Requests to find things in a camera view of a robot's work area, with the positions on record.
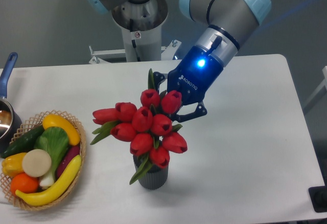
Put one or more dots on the dark grey ribbed vase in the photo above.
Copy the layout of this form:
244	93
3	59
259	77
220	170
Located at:
149	175

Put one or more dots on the white frame at right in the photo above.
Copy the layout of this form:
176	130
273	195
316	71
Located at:
316	95

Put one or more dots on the woven wicker basket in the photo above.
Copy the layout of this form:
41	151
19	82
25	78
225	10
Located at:
25	127

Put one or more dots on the red tulip bouquet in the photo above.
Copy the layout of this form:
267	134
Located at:
148	129

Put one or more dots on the yellow banana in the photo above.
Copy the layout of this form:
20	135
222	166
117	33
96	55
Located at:
57	189

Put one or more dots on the orange fruit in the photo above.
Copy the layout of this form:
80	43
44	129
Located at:
24	183

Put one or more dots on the blue handled saucepan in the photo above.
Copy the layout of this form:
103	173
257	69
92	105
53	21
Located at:
10	121

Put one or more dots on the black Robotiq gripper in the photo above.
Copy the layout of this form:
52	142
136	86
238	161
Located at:
192	78

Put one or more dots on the yellow squash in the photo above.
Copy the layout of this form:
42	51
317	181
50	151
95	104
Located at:
54	120

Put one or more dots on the yellow bell pepper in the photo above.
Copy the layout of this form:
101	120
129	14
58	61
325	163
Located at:
12	165

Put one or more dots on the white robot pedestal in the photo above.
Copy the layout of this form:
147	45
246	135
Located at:
141	28

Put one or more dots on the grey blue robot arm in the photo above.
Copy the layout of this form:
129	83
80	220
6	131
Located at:
229	23

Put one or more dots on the green bok choy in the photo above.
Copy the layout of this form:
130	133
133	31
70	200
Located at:
54	140

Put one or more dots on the beige round disc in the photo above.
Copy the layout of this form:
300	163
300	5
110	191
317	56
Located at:
36	163

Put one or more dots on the purple sweet potato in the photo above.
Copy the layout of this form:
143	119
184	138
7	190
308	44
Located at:
71	153

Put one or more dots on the black device at edge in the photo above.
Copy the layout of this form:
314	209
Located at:
318	198

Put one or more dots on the green cucumber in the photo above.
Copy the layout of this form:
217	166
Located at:
24	143

